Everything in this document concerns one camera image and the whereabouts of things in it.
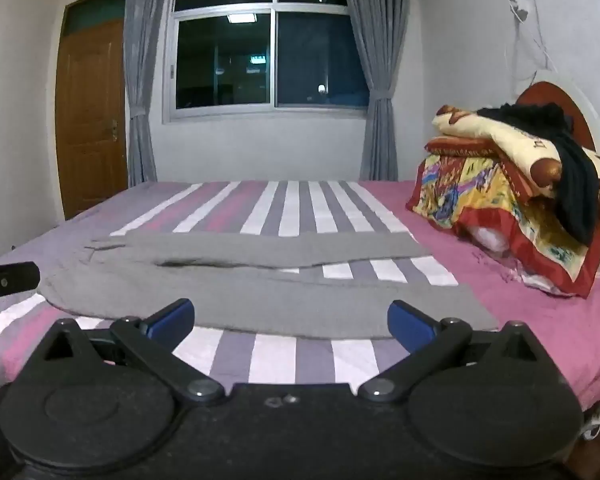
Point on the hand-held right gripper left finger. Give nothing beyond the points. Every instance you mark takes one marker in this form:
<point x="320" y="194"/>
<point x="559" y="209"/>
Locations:
<point x="172" y="317"/>

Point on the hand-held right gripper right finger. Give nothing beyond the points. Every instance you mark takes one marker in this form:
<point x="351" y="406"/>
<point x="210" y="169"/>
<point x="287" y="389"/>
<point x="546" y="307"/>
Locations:
<point x="409" y="321"/>

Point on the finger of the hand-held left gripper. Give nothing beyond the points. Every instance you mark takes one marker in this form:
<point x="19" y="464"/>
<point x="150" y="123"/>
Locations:
<point x="15" y="276"/>

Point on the grey pants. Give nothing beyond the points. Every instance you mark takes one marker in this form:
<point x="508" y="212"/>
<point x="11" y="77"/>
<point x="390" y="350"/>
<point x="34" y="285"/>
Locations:
<point x="280" y="300"/>

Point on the bed with striped sheet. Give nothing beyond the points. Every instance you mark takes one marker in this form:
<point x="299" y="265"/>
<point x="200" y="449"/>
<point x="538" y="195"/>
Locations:
<point x="505" y="280"/>

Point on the white pillow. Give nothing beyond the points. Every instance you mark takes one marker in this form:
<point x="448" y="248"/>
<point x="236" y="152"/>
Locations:
<point x="490" y="239"/>

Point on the brown wooden door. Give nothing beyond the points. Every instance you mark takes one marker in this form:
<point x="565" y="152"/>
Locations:
<point x="92" y="125"/>

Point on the red patterned folded blanket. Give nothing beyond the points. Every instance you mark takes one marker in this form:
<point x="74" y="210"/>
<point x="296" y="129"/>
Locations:
<point x="460" y="147"/>

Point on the cream printed blanket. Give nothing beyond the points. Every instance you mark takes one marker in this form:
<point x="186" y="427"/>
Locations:
<point x="510" y="142"/>

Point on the black garment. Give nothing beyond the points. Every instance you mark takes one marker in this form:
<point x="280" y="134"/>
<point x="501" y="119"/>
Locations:
<point x="577" y="180"/>

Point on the red wooden headboard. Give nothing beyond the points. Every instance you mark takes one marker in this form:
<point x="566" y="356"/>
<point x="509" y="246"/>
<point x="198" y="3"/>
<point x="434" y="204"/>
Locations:
<point x="540" y="94"/>

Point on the green transom window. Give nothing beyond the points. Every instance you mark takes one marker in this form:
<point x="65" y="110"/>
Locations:
<point x="97" y="9"/>

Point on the sliding glass window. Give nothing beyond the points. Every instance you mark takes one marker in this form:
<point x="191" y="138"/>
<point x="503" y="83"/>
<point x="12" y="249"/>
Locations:
<point x="270" y="45"/>

